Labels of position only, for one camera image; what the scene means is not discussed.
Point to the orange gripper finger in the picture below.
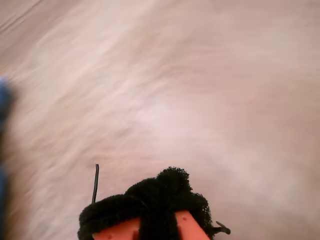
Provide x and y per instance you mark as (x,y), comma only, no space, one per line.
(115,215)
(187,220)

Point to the blue printed T-shirt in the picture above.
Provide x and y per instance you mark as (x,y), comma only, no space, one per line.
(3,105)

